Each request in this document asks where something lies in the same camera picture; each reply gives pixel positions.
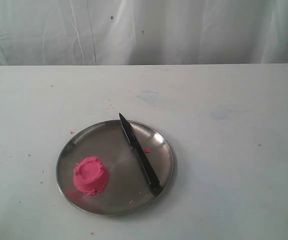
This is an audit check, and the pink putty lump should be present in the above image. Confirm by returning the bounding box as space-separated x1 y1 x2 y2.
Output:
73 156 109 196

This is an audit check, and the white backdrop curtain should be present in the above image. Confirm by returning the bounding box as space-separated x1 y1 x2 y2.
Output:
0 0 288 65

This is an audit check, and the black knife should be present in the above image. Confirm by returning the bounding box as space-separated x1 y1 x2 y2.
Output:
119 113 163 197

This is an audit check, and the round steel plate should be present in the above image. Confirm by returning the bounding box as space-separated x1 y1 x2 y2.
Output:
56 119 176 216

